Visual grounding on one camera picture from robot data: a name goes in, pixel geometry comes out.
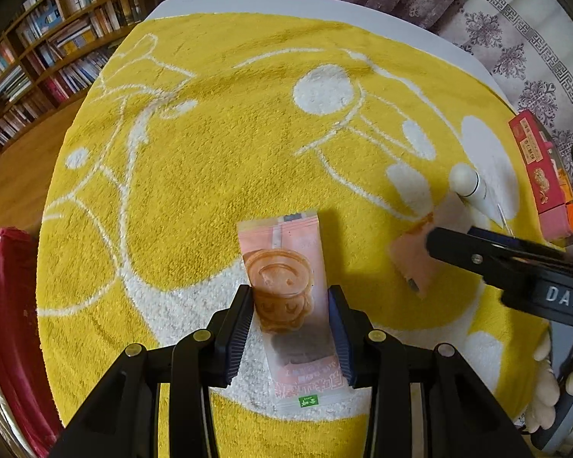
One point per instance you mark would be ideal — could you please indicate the white tube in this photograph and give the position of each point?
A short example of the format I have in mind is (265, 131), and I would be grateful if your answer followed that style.
(470, 183)

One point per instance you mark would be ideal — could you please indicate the pink snack packet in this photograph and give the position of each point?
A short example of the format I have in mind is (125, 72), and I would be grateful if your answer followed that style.
(410, 257)
(286, 267)

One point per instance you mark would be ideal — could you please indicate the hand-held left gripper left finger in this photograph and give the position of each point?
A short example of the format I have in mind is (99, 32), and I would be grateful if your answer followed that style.
(236, 343)

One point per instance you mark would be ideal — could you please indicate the person's right hand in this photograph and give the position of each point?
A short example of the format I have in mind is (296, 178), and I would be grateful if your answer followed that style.
(544, 391)

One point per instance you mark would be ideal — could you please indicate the wooden bookshelf with books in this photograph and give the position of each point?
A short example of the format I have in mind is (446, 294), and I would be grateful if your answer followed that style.
(52, 47)

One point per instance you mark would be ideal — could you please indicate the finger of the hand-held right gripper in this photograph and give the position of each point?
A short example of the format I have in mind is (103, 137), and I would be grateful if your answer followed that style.
(477, 260)
(506, 241)

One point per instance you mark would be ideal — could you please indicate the yellow and white printed towel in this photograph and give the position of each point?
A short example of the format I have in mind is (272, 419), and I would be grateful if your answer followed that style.
(172, 176)

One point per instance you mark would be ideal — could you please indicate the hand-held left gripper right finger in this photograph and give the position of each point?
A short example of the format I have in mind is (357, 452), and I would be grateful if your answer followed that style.
(341, 343)

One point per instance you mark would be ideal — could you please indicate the pink cardboard box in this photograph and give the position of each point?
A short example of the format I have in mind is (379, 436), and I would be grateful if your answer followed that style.
(537, 167)

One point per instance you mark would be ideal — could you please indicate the red cloth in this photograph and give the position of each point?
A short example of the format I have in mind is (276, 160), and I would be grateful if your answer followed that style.
(9, 324)

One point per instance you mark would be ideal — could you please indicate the white purple patterned cloth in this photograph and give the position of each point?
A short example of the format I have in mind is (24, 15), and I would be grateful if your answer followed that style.
(530, 57)

